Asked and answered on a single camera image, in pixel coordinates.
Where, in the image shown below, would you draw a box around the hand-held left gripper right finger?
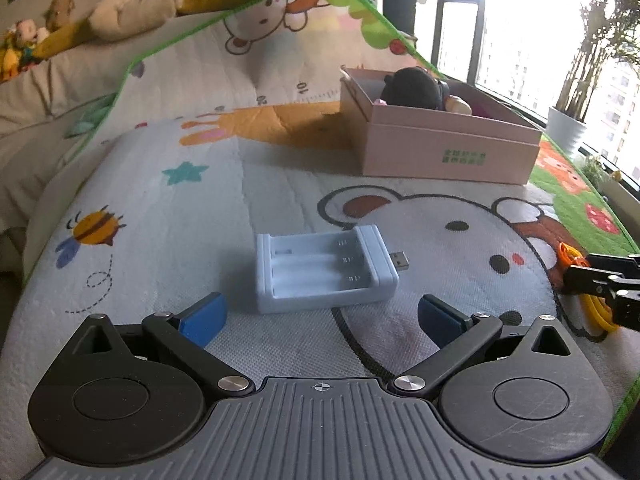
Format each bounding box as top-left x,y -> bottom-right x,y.
390,294 -> 578,397

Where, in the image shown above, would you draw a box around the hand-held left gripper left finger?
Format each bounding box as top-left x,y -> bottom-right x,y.
72,292 -> 257,397

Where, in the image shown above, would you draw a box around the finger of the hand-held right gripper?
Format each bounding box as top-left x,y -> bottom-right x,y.
565,265 -> 634,302
585,254 -> 640,274

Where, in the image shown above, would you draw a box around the orange ring toy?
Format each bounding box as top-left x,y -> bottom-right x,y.
557,241 -> 621,333

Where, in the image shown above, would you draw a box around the white battery charger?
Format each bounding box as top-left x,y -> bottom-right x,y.
255,225 -> 411,316

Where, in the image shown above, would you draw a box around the pink cardboard box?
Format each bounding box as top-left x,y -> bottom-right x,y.
340,65 -> 543,185

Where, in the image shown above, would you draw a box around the black plush toy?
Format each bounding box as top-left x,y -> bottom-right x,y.
381,66 -> 451,111

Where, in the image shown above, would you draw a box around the green potted herbs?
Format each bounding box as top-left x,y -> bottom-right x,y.
580,155 -> 609,187

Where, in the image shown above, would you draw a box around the cartoon printed play mat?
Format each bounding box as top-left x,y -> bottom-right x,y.
0,0 -> 640,461

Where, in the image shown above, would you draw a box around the tall white plant pot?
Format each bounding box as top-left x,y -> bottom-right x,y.
546,106 -> 589,154

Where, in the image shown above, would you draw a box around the tall bamboo plant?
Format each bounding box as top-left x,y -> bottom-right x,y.
555,0 -> 640,122

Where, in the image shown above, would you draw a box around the teal leaf cloth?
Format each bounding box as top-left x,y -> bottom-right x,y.
65,94 -> 117,139

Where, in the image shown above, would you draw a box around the cream folded pillow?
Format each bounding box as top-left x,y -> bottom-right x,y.
89,0 -> 184,41

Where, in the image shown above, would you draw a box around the yellow duck plush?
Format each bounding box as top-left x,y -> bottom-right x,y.
0,42 -> 22,84

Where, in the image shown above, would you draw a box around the pink haired doll plush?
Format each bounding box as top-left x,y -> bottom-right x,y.
5,19 -> 51,56

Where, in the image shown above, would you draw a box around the brown animal plush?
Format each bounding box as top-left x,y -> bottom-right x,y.
45,0 -> 77,31

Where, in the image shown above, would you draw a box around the black window frame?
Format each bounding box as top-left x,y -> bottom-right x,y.
415,0 -> 640,173

